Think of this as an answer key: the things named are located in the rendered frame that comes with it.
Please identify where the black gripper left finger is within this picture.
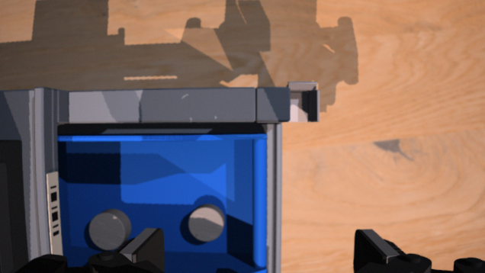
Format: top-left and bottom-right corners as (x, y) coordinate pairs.
(15, 228), (165, 273)

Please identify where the grey metal disc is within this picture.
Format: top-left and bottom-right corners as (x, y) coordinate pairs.
(188, 204), (225, 242)
(89, 209), (131, 250)

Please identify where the dark grey tool case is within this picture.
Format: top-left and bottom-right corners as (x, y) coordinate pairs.
(0, 140), (29, 273)

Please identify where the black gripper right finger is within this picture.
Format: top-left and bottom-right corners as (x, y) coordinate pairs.
(353, 229), (485, 273)

